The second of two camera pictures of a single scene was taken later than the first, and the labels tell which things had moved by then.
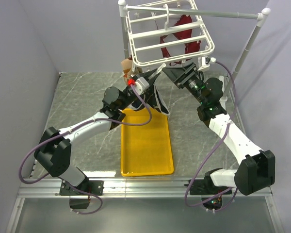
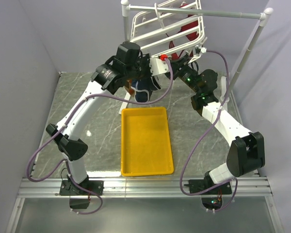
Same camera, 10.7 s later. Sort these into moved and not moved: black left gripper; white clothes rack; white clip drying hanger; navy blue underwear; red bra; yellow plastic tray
Moved: black left gripper; white clip drying hanger; navy blue underwear; red bra
Not moved: white clothes rack; yellow plastic tray
